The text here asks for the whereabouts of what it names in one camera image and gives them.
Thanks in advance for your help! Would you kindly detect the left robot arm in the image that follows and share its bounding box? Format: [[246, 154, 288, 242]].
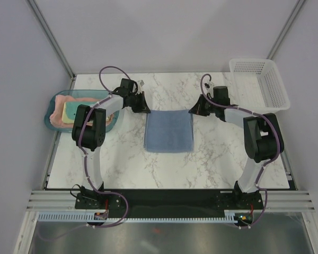
[[72, 78, 151, 208]]

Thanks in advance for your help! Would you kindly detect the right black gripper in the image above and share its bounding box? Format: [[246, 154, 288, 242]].
[[189, 94, 218, 117]]

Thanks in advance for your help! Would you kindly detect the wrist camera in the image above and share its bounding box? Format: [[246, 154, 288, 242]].
[[204, 83, 214, 97], [137, 79, 145, 94]]

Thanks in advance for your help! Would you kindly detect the white perforated plastic basket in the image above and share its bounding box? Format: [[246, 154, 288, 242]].
[[229, 58, 290, 114]]

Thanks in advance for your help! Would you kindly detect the right aluminium frame post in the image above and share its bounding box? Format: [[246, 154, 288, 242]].
[[267, 0, 308, 60]]

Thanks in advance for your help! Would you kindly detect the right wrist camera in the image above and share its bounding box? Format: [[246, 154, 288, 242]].
[[204, 83, 214, 97]]

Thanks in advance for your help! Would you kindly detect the pink towel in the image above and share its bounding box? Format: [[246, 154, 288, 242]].
[[49, 94, 116, 128]]

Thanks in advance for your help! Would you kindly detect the blue patterned towel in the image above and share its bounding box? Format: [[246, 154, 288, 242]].
[[144, 110, 194, 153]]

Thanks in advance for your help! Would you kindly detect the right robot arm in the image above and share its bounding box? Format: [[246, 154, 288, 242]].
[[189, 86, 284, 208]]

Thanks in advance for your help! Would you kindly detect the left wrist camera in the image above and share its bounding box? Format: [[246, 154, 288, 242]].
[[137, 79, 145, 94]]

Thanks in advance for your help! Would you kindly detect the white slotted cable duct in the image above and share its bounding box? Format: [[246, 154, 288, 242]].
[[37, 212, 237, 223]]

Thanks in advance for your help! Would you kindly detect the teal plastic tray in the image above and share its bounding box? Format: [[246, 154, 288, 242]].
[[44, 89, 108, 133]]

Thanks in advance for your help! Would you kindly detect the green yellow towel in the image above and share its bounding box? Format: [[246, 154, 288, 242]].
[[61, 101, 97, 124]]

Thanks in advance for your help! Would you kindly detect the aluminium frame post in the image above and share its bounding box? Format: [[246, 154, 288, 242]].
[[267, 0, 308, 60], [26, 0, 76, 80]]

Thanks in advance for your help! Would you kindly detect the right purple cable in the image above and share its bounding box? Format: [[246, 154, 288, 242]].
[[200, 74, 281, 230]]

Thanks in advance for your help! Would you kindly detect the left aluminium frame post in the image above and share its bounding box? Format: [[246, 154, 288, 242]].
[[26, 0, 76, 80]]

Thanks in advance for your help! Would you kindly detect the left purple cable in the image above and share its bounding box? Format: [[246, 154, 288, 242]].
[[39, 66, 130, 241]]

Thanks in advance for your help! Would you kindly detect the aluminium rail bar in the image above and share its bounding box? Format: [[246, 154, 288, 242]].
[[27, 190, 315, 212]]

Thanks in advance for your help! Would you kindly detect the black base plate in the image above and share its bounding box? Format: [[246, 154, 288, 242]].
[[75, 188, 263, 218]]

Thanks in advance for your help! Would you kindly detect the purple cable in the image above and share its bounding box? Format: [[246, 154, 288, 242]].
[[39, 66, 130, 241], [200, 74, 281, 230]]

